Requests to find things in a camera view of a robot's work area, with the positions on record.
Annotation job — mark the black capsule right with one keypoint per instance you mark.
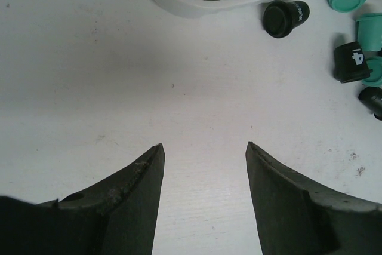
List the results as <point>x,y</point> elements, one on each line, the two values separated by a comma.
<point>371,98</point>

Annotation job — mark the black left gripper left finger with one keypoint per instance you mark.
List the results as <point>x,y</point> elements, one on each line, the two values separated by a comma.
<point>116,215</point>

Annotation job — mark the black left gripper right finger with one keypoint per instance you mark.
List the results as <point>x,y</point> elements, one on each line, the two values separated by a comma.
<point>297,215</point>

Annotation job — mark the black capsule middle four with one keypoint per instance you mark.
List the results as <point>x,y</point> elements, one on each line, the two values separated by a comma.
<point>350,63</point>

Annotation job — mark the teal capsule lying text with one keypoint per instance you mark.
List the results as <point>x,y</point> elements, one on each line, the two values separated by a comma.
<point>375,78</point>

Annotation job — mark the teal capsule upright three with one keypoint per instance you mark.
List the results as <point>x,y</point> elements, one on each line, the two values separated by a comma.
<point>369,31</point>

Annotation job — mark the black capsule by basket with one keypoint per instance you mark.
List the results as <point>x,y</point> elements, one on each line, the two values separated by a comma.
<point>280,18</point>

